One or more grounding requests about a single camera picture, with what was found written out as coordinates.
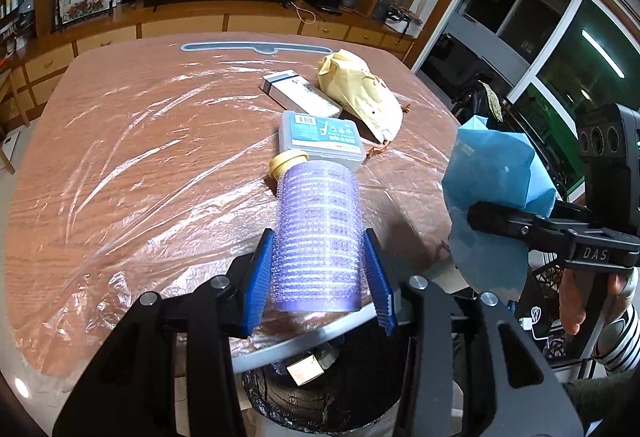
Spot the small cardboard box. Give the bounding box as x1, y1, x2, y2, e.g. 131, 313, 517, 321
286, 352, 323, 387

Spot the sliding glass door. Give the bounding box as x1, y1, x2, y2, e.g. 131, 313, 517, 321
415, 0, 640, 198

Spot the purple hair roller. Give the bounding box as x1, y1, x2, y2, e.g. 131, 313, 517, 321
270, 161, 366, 313

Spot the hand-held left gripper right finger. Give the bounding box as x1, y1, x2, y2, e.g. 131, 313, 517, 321
362, 229, 586, 437

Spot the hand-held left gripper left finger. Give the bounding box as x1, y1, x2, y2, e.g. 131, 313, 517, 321
52, 229, 276, 437

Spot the dark round appliance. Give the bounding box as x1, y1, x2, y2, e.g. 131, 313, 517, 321
15, 0, 37, 38

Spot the red flower picture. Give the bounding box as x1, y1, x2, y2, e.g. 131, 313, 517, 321
59, 0, 113, 22

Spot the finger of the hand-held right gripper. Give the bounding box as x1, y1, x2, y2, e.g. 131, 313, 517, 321
467, 201, 571, 265

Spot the blue labelled plastic box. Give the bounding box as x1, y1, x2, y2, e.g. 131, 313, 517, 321
278, 110, 368, 172

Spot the black lined trash bin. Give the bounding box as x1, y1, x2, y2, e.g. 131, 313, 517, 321
240, 317, 416, 437

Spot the yellow paper bag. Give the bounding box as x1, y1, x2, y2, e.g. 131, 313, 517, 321
317, 48, 404, 142

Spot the wooden wall cabinet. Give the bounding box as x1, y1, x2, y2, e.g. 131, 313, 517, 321
0, 0, 451, 132

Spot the white bag with black straps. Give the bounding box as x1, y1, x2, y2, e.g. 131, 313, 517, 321
384, 4, 423, 38

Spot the person's right hand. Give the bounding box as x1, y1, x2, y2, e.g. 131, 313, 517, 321
559, 267, 640, 335

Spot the grey plastic strip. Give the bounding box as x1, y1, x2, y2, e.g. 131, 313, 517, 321
180, 41, 335, 55

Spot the yellow round cap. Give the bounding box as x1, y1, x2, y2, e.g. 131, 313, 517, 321
268, 150, 307, 182

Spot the person's striped right forearm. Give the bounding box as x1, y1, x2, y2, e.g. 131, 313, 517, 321
575, 299, 640, 373

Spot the white box with grey end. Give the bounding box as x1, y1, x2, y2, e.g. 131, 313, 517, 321
259, 72, 343, 118

